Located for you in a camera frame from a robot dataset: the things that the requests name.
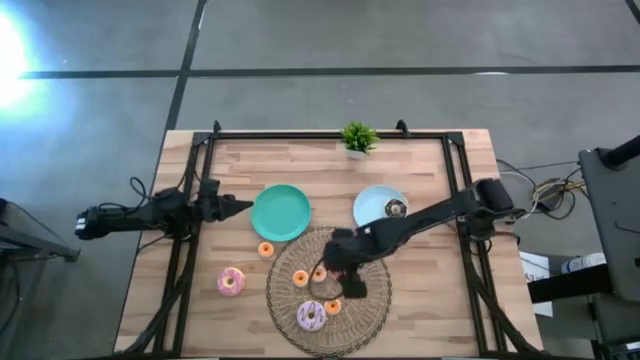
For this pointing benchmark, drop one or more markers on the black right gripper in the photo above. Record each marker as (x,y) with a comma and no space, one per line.
(347,250)

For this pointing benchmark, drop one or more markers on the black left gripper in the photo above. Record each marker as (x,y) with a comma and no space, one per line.
(217,207)

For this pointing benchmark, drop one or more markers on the small orange donut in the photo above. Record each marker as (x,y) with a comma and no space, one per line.
(328,309)
(296,280)
(261,251)
(315,276)

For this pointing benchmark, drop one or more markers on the large purple frosted donut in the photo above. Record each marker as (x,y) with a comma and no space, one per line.
(304,320)

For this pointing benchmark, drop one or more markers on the large pink frosted donut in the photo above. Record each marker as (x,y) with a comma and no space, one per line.
(223,285)

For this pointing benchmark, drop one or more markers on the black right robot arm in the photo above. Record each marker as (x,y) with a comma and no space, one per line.
(425,217)

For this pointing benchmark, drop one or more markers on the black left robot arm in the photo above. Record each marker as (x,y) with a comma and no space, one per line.
(150,212)

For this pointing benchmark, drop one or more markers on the round woven placemat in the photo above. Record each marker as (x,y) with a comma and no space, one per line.
(350,325)

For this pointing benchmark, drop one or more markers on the teal green plate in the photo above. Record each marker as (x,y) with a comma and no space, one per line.
(280,212)

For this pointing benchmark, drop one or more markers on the chocolate sprinkled donut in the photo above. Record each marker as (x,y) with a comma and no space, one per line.
(389,210)

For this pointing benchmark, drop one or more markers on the light blue plate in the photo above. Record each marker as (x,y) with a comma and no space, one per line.
(372,202)

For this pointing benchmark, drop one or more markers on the small potted green plant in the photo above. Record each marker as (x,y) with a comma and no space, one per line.
(359,137)

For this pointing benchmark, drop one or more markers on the white paper sheet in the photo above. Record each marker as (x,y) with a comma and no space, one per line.
(535,265)

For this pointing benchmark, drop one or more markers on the glass side table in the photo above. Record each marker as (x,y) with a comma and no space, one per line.
(40,245)

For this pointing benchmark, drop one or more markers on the black shelf bar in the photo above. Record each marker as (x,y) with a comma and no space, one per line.
(570,285)

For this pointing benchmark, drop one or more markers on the black power adapter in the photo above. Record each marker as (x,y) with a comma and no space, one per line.
(550,195)

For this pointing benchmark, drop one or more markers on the white plastic bottle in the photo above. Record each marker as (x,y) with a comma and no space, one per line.
(585,261)

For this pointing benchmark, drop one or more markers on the grey equipment base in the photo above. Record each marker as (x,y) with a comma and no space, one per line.
(617,320)

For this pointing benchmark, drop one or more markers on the grey equipment cart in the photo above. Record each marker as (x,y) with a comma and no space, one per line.
(615,210)

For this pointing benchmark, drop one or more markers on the black pole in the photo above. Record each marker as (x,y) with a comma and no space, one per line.
(620,151)

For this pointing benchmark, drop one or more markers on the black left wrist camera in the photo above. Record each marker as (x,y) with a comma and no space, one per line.
(210,187)

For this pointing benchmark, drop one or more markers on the black metal table frame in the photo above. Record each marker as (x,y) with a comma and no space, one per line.
(300,135)

